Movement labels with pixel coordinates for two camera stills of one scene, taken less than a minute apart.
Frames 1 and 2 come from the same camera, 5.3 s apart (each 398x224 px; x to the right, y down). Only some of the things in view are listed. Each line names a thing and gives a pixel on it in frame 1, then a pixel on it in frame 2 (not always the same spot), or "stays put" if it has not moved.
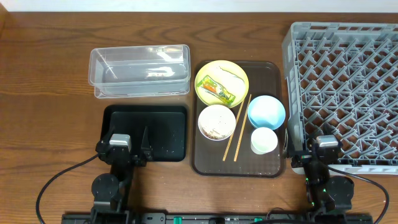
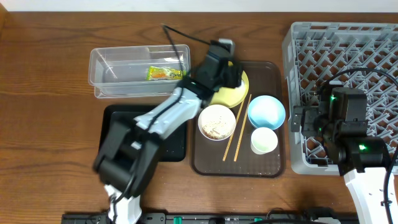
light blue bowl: x=266 y=111 stays put
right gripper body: x=313 y=158 -> x=296 y=119
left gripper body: x=125 y=155 -> x=232 y=78
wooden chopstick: x=242 y=129 stays put
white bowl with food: x=217 y=122 stays put
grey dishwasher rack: x=342 y=76 stays put
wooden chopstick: x=232 y=134 stays put
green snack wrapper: x=215 y=88 -> x=160 y=73
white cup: x=263 y=140 stays put
